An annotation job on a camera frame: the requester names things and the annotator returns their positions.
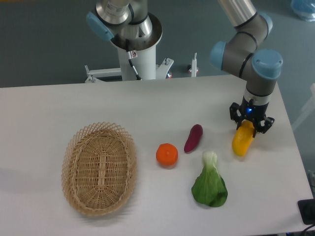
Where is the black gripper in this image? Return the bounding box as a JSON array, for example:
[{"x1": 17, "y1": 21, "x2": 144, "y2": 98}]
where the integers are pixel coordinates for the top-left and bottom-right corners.
[{"x1": 229, "y1": 96, "x2": 275, "y2": 138}]

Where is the yellow mango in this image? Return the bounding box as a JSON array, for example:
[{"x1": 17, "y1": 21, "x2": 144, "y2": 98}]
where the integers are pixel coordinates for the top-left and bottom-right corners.
[{"x1": 232, "y1": 120, "x2": 254, "y2": 157}]

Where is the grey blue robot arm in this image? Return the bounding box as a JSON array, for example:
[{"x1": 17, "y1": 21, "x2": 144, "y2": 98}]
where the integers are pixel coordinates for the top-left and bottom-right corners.
[{"x1": 86, "y1": 0, "x2": 283, "y2": 136}]

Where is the purple sweet potato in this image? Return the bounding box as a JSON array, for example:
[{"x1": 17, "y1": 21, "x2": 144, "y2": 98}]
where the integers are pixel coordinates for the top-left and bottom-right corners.
[{"x1": 184, "y1": 124, "x2": 203, "y2": 153}]

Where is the green bok choy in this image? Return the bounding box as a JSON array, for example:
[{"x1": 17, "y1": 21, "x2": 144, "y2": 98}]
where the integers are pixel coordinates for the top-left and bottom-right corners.
[{"x1": 191, "y1": 150, "x2": 228, "y2": 207}]

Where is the orange tangerine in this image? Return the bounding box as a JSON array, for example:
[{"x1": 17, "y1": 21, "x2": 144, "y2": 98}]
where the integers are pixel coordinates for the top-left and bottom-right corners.
[{"x1": 156, "y1": 143, "x2": 179, "y2": 169}]

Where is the black device at table edge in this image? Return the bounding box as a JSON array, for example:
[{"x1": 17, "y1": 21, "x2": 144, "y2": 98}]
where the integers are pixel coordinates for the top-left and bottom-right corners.
[{"x1": 297, "y1": 199, "x2": 315, "y2": 225}]

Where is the blue plastic bag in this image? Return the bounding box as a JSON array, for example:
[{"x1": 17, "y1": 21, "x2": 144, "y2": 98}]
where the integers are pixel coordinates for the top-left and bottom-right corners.
[{"x1": 290, "y1": 0, "x2": 315, "y2": 22}]

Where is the woven wicker basket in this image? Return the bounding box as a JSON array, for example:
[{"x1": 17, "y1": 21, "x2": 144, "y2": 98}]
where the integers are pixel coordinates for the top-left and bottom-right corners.
[{"x1": 62, "y1": 122, "x2": 137, "y2": 216}]

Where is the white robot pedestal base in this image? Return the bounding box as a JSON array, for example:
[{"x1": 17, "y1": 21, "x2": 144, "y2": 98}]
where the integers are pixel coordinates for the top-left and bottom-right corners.
[{"x1": 84, "y1": 12, "x2": 200, "y2": 84}]

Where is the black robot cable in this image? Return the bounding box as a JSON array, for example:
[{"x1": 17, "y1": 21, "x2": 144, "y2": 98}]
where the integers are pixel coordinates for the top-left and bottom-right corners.
[{"x1": 125, "y1": 38, "x2": 142, "y2": 81}]

